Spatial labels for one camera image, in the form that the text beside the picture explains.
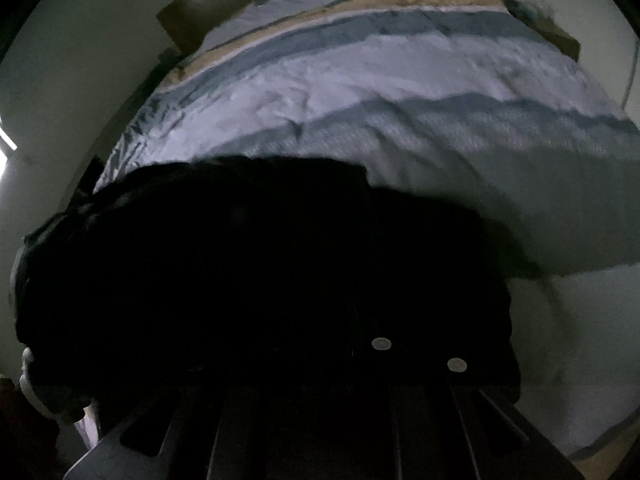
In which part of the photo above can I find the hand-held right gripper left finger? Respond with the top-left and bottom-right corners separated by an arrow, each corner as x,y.
62,382 -> 263,480

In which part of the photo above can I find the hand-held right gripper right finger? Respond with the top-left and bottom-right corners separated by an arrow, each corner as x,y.
349,335 -> 587,480

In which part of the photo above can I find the black puffer coat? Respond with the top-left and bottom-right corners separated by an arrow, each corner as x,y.
11,155 -> 546,423

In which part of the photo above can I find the bed with striped duvet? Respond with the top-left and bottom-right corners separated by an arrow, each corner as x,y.
19,0 -> 640,466

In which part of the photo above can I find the wooden bed headboard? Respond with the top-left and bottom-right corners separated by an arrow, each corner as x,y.
156,0 -> 482,57

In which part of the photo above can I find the white wardrobe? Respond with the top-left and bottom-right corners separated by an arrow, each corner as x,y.
537,0 -> 640,117

